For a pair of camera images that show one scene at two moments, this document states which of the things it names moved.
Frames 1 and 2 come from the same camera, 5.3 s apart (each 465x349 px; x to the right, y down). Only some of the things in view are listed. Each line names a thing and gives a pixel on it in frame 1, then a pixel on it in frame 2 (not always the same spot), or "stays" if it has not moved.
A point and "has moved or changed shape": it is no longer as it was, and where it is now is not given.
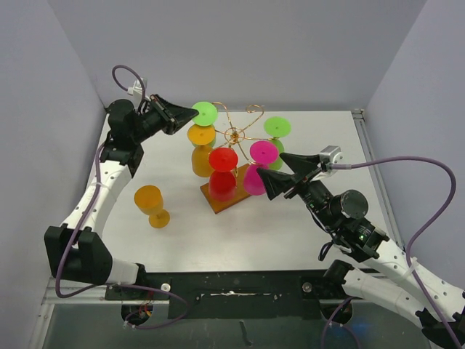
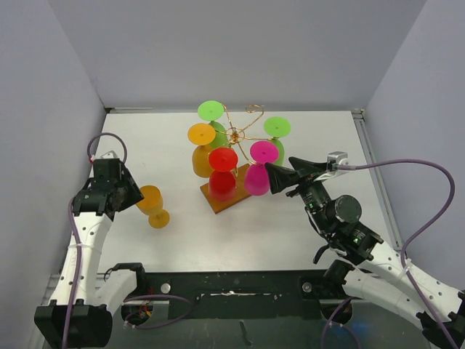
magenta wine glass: x=262 y=153 stays
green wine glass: x=207 y=115 has moved or changed shape
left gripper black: x=174 y=117 to x=134 y=195
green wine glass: x=276 y=127 stays
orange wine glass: x=201 y=136 stays
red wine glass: x=222 y=182 stays
